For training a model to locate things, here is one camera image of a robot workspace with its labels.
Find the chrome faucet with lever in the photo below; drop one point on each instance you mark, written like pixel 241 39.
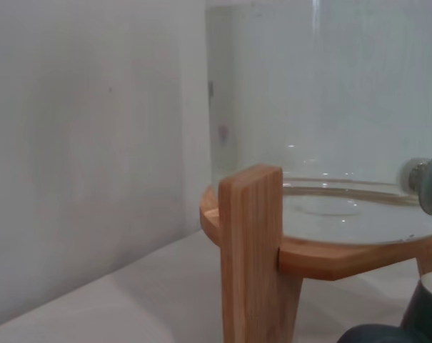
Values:
pixel 431 189

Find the wooden dispenser stand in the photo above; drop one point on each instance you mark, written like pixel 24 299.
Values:
pixel 247 232

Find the glass water dispenser jar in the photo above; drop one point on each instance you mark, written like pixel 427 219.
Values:
pixel 326 107

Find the dark teal ceramic mug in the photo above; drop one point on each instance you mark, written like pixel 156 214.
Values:
pixel 426 303

